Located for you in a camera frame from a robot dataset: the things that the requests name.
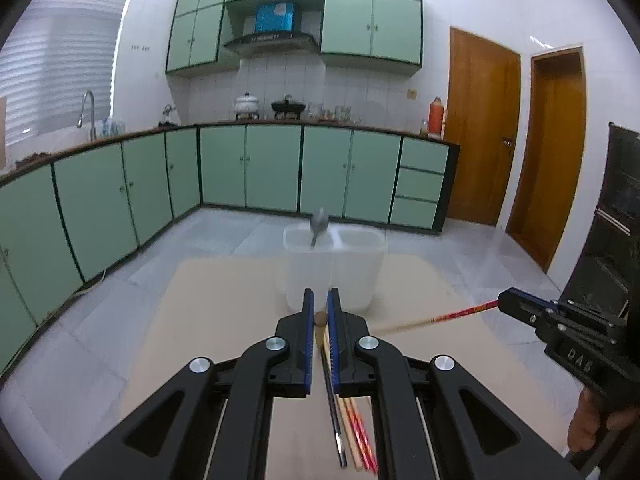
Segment black cabinet with glass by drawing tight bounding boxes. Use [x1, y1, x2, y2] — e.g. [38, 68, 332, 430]
[561, 122, 639, 318]

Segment black chopstick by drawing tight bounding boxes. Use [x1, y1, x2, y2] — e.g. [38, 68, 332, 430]
[320, 348, 348, 469]

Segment chrome sink faucet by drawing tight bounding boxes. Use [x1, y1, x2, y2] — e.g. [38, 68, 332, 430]
[75, 90, 99, 142]

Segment black wok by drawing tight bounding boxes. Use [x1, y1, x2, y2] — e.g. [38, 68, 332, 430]
[270, 94, 307, 120]

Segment right hand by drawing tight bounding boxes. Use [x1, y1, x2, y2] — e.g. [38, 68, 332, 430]
[567, 388, 639, 453]

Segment green upper kitchen cabinets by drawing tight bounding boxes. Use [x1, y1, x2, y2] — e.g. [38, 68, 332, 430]
[165, 0, 424, 76]

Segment small kettle on counter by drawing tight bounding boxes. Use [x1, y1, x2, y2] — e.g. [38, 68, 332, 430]
[157, 104, 180, 128]

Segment black range hood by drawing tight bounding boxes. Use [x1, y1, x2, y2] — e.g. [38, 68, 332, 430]
[224, 30, 319, 58]

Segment blue box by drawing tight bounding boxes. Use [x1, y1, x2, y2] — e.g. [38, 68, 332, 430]
[255, 1, 299, 32]

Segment green lower kitchen cabinets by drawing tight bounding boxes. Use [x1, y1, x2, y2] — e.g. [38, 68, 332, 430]
[1, 122, 460, 365]

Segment wooden spoon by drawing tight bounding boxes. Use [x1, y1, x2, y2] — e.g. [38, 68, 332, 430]
[314, 311, 330, 360]

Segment red tipped wooden chopstick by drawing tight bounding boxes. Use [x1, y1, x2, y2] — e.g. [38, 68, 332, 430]
[347, 398, 378, 474]

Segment glass jars on counter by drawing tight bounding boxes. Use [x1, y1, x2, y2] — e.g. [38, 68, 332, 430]
[306, 103, 361, 125]

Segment white cooking pot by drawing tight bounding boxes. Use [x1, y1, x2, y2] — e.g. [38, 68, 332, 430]
[233, 92, 260, 120]

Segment red patterned chopstick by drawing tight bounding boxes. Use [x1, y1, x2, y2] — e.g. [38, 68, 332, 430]
[373, 300, 498, 337]

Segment plain wooden chopstick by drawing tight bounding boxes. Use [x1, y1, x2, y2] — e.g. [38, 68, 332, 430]
[337, 396, 363, 471]

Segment orange thermos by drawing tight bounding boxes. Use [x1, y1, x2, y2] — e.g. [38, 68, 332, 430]
[427, 96, 445, 136]

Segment white plastic utensil holder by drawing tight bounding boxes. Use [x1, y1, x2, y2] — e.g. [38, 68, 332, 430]
[283, 223, 387, 313]

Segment white window blinds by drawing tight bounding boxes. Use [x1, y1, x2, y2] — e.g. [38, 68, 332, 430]
[1, 0, 128, 145]

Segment metal spoon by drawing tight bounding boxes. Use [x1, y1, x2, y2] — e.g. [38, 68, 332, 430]
[310, 208, 329, 247]

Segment green kitchen cabinets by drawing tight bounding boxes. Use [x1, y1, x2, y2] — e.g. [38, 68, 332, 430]
[165, 0, 424, 76]
[1, 122, 460, 365]

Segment brown wooden door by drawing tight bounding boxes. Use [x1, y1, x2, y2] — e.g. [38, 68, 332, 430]
[445, 28, 521, 226]
[506, 47, 587, 271]

